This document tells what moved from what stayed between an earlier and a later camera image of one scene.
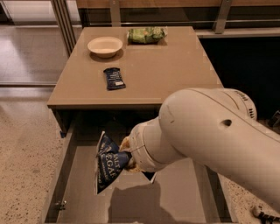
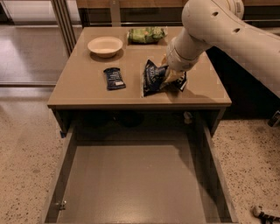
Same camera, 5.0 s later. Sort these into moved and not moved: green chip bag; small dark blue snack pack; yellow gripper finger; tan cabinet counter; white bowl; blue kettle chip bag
Moved: blue kettle chip bag; yellow gripper finger
Not moved: tan cabinet counter; green chip bag; small dark blue snack pack; white bowl
